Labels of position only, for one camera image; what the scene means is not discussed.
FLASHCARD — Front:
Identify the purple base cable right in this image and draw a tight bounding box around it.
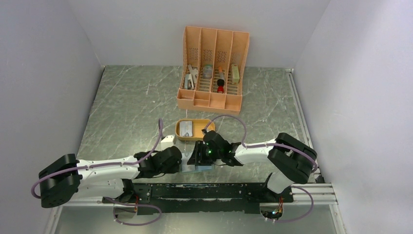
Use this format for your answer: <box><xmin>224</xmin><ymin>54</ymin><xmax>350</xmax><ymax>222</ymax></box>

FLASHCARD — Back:
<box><xmin>263</xmin><ymin>185</ymin><xmax>315</xmax><ymax>224</ymax></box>

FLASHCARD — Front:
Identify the orange desk file organizer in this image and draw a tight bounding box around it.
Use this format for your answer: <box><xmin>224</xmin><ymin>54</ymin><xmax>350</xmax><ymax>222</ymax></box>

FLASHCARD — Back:
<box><xmin>177</xmin><ymin>26</ymin><xmax>250</xmax><ymax>115</ymax></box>

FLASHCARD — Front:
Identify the red black marker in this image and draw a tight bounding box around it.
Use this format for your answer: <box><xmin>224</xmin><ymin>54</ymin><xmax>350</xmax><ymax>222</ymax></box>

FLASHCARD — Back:
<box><xmin>217</xmin><ymin>67</ymin><xmax>225</xmax><ymax>94</ymax></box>

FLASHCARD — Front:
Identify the aluminium table edge rail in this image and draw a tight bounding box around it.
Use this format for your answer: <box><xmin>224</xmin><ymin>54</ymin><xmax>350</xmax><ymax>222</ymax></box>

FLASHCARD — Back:
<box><xmin>285</xmin><ymin>69</ymin><xmax>338</xmax><ymax>209</ymax></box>

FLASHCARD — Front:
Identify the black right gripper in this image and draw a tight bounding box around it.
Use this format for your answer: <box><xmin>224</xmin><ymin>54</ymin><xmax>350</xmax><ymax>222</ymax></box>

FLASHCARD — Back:
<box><xmin>187</xmin><ymin>140</ymin><xmax>223</xmax><ymax>166</ymax></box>

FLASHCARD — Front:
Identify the pale green eraser box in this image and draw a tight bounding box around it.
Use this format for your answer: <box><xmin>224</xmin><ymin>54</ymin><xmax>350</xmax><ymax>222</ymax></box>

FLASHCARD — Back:
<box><xmin>231</xmin><ymin>64</ymin><xmax>240</xmax><ymax>85</ymax></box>

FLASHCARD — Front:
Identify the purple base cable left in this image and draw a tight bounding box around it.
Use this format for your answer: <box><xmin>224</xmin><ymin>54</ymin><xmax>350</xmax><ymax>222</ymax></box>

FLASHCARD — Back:
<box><xmin>112</xmin><ymin>201</ymin><xmax>165</xmax><ymax>226</ymax></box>

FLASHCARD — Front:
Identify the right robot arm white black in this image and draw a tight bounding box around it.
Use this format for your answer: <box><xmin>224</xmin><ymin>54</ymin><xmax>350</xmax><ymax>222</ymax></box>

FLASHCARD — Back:
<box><xmin>187</xmin><ymin>131</ymin><xmax>318</xmax><ymax>202</ymax></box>

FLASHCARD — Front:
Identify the grey stapler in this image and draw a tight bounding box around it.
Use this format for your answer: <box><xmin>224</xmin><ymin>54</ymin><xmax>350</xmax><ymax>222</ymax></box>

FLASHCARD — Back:
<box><xmin>181</xmin><ymin>64</ymin><xmax>198</xmax><ymax>90</ymax></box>

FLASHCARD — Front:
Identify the yellow oval tray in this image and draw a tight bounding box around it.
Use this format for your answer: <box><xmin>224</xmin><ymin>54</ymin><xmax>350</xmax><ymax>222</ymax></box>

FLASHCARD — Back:
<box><xmin>175</xmin><ymin>118</ymin><xmax>215</xmax><ymax>141</ymax></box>

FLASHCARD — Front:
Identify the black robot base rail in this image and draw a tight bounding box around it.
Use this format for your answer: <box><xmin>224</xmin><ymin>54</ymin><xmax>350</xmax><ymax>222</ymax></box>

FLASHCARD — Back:
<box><xmin>115</xmin><ymin>182</ymin><xmax>294</xmax><ymax>215</ymax></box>

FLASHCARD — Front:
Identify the mint green card holder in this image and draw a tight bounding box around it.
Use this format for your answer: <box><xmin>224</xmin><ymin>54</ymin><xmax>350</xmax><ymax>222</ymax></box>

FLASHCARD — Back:
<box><xmin>181</xmin><ymin>153</ymin><xmax>213</xmax><ymax>173</ymax></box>

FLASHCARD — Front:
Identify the silver credit card stack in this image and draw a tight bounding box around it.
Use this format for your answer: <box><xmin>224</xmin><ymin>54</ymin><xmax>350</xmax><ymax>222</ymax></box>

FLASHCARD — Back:
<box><xmin>179</xmin><ymin>120</ymin><xmax>193</xmax><ymax>137</ymax></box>

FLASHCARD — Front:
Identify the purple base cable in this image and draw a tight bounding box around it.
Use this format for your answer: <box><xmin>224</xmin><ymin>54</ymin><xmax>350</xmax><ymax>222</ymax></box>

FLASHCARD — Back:
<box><xmin>112</xmin><ymin>201</ymin><xmax>165</xmax><ymax>226</ymax></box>
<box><xmin>263</xmin><ymin>185</ymin><xmax>315</xmax><ymax>224</ymax></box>

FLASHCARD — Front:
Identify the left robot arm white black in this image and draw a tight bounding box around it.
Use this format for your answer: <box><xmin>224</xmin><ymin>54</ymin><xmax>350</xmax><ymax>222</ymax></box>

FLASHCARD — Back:
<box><xmin>32</xmin><ymin>146</ymin><xmax>182</xmax><ymax>208</ymax></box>

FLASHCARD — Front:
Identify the clear tape roll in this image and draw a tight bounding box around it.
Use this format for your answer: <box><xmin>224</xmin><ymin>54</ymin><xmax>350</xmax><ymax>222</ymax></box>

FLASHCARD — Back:
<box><xmin>202</xmin><ymin>64</ymin><xmax>213</xmax><ymax>79</ymax></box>

